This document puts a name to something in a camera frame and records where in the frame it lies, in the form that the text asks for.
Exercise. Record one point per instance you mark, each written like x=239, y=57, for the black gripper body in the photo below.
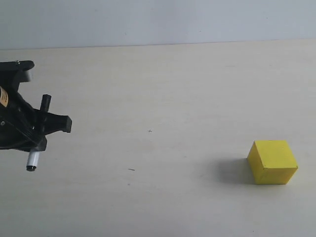
x=18, y=122

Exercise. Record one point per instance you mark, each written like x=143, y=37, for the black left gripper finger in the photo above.
x=51, y=123

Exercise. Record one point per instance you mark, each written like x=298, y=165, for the black and white marker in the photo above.
x=34, y=153

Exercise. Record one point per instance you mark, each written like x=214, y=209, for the yellow cube block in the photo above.
x=272, y=162

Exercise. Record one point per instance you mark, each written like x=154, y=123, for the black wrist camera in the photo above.
x=15, y=72

